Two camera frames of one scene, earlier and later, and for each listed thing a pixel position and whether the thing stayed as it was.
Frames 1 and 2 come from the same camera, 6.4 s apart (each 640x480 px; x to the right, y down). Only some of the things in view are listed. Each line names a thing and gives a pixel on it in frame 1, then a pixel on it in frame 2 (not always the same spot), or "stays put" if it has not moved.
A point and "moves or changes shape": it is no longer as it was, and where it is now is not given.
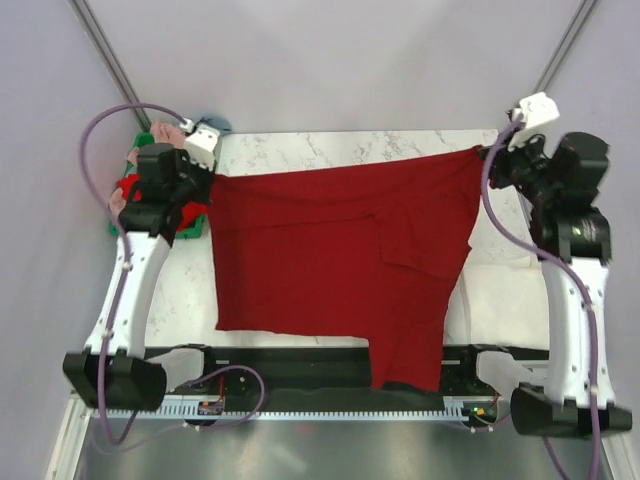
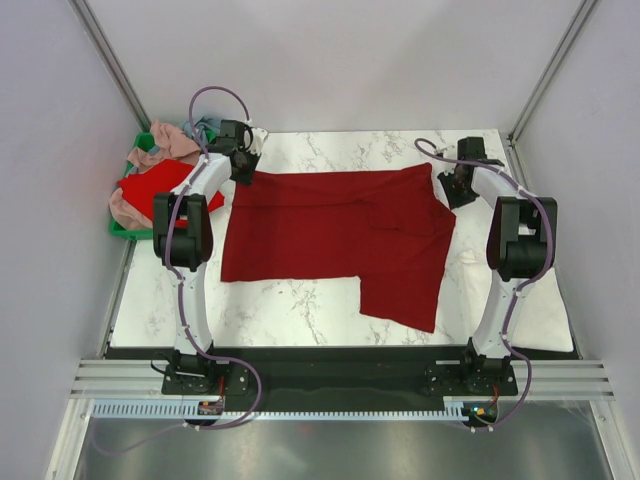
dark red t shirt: [367, 250] moves or changes shape
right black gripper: [504, 157] to [455, 201]
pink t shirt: [162, 131] stays put
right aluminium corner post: [566, 39] stays put
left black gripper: [206, 175] to [247, 179]
